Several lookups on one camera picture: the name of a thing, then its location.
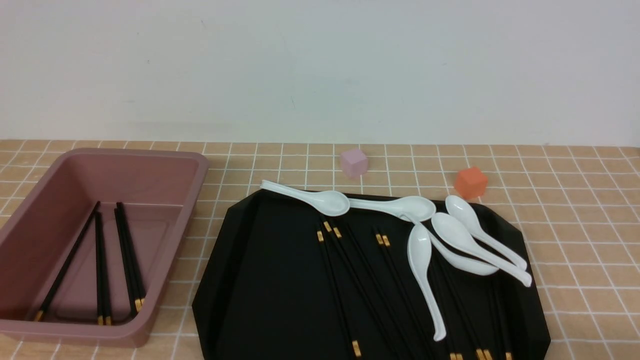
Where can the black chopstick tray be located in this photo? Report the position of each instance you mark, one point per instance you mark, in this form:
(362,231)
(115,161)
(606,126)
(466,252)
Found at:
(372,291)
(351,343)
(344,278)
(400,295)
(416,304)
(502,325)

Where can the white spoon far left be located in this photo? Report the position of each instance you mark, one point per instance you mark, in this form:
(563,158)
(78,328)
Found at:
(329,202)

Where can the pink cube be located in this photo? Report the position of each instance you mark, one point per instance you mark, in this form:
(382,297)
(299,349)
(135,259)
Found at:
(354,163)

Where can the white spoon top middle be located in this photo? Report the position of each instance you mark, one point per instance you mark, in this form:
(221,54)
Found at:
(407,208)

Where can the black octagonal tray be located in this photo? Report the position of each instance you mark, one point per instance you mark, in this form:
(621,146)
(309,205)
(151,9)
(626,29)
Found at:
(265,294)

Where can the white spoon long vertical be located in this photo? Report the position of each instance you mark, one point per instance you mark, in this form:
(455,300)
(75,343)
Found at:
(419,254)

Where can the white spoon far right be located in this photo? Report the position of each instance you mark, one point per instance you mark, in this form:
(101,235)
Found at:
(465,214)

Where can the white spoon front right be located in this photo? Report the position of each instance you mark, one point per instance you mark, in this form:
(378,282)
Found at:
(456,235)

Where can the orange cube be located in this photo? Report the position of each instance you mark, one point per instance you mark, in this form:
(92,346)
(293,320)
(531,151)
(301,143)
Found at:
(471,183)

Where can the white spoon under pile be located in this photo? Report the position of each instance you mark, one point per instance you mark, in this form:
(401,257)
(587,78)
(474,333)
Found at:
(462,263)

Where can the black chopstick tray right one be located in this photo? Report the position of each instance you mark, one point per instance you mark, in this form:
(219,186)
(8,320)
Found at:
(450,347)

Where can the black chopstick bin right outer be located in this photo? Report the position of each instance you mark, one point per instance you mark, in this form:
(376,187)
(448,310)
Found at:
(133,254)

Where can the black chopstick bin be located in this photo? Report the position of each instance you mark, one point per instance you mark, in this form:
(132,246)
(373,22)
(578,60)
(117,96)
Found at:
(133,254)
(106,298)
(126,260)
(98,267)

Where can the black chopstick bin right inner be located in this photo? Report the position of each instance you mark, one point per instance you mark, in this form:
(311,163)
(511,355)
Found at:
(126,260)

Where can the black chopstick bin middle left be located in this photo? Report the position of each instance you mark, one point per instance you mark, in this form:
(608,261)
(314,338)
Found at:
(98,267)

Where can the black chopstick tray right two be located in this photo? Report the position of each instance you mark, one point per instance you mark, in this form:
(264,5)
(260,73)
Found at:
(468,324)

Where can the black chopstick tray right three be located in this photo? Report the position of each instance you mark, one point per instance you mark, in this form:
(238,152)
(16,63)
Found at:
(489,349)

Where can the pink plastic bin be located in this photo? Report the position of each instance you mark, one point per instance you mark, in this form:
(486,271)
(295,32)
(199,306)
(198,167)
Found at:
(159,191)

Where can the black chopstick bin middle right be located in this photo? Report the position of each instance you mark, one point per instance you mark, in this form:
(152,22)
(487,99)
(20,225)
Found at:
(106,298)

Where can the black chopstick slanted in bin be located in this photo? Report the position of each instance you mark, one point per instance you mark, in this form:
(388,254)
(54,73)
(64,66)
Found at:
(52,292)

